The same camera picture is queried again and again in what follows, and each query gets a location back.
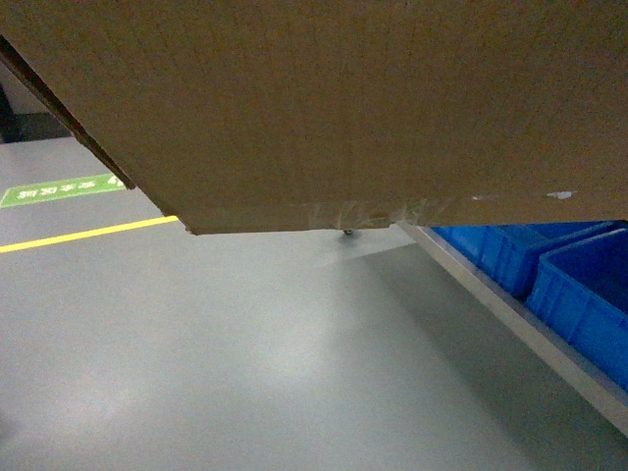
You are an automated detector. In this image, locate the brown cardboard box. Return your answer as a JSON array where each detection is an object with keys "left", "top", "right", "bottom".
[{"left": 1, "top": 1, "right": 627, "bottom": 235}]

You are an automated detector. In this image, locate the stainless steel shelf rack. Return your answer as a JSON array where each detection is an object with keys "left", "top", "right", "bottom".
[{"left": 377, "top": 225, "right": 627, "bottom": 443}]

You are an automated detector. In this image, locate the blue plastic bin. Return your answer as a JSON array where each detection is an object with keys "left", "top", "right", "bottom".
[
  {"left": 433, "top": 221, "right": 627, "bottom": 298},
  {"left": 526, "top": 228, "right": 627, "bottom": 390}
]

